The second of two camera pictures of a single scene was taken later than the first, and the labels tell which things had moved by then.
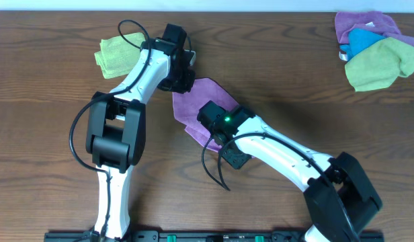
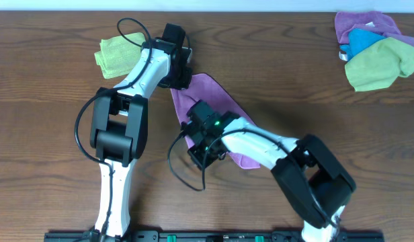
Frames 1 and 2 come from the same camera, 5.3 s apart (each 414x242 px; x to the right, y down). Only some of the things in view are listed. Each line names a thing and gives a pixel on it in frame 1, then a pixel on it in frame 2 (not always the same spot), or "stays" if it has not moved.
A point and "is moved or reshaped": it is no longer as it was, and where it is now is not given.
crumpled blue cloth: [359, 38] stays
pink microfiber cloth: [187, 105] is moved or reshaped
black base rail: [216, 236] stays
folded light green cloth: [116, 57] stays
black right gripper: [234, 157] -> [200, 155]
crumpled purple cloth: [374, 21] stays
